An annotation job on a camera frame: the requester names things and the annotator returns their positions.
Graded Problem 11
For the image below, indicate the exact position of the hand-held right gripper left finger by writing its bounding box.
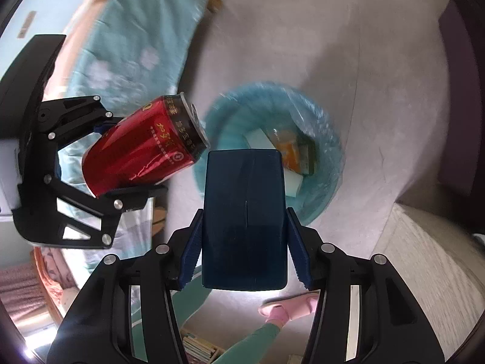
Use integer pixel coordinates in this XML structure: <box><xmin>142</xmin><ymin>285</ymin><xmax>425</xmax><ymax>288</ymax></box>
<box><xmin>46</xmin><ymin>208</ymin><xmax>205</xmax><ymax>364</ymax></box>

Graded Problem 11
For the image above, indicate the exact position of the dark blue box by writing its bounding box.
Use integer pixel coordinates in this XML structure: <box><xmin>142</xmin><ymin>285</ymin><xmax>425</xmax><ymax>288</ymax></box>
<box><xmin>201</xmin><ymin>150</ymin><xmax>287</xmax><ymax>292</ymax></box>

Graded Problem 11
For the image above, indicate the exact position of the stack of books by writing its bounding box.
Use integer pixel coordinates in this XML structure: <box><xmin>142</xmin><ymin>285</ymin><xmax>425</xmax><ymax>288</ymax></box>
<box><xmin>181</xmin><ymin>328</ymin><xmax>225</xmax><ymax>364</ymax></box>

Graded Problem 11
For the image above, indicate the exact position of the pink quilt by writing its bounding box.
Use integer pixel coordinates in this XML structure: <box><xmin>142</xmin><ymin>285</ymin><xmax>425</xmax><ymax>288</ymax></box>
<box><xmin>0</xmin><ymin>265</ymin><xmax>57</xmax><ymax>330</ymax></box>

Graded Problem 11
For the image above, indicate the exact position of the pink slipper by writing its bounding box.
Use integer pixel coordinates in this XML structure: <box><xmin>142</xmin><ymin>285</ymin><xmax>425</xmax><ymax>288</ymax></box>
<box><xmin>258</xmin><ymin>296</ymin><xmax>319</xmax><ymax>325</ymax></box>

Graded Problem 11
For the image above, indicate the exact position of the person's green trouser leg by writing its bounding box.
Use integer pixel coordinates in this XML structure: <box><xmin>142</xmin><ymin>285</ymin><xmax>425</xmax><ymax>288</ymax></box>
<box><xmin>171</xmin><ymin>273</ymin><xmax>213</xmax><ymax>336</ymax></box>
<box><xmin>223</xmin><ymin>320</ymin><xmax>284</xmax><ymax>364</ymax></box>

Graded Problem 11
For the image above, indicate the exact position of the red drink can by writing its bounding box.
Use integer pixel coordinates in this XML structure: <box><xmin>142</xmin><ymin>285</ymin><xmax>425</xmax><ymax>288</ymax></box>
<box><xmin>82</xmin><ymin>93</ymin><xmax>211</xmax><ymax>198</ymax></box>

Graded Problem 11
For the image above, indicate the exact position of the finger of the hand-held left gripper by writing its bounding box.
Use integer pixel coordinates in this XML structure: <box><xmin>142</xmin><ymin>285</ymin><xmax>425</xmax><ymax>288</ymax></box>
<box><xmin>12</xmin><ymin>175</ymin><xmax>168</xmax><ymax>250</ymax></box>
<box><xmin>36</xmin><ymin>95</ymin><xmax>114</xmax><ymax>149</ymax></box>

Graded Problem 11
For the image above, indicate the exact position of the teal flowered blanket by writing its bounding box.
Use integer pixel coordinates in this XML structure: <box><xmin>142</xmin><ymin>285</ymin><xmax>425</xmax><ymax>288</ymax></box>
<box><xmin>57</xmin><ymin>0</ymin><xmax>230</xmax><ymax>270</ymax></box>

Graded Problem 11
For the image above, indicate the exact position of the blue trash bin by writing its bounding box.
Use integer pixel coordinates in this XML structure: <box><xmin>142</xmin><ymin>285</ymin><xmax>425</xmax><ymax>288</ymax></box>
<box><xmin>192</xmin><ymin>81</ymin><xmax>345</xmax><ymax>225</ymax></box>

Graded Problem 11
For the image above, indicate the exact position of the wooden bed frame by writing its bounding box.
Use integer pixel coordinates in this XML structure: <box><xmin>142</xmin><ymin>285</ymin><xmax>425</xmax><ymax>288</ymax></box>
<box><xmin>32</xmin><ymin>248</ymin><xmax>82</xmax><ymax>313</ymax></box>

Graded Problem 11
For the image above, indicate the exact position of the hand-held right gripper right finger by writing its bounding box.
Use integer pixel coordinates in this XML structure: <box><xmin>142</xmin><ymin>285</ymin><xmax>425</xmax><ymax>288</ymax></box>
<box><xmin>286</xmin><ymin>207</ymin><xmax>446</xmax><ymax>364</ymax></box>

